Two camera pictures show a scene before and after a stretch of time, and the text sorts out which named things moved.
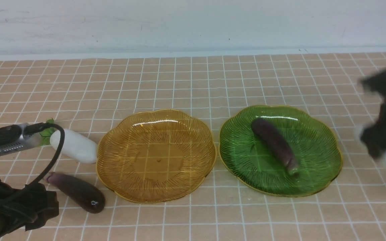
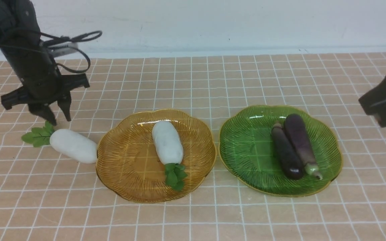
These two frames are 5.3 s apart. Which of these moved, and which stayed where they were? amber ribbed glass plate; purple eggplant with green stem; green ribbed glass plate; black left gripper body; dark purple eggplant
Moved: dark purple eggplant; black left gripper body; purple eggplant with green stem
Stayed: green ribbed glass plate; amber ribbed glass plate
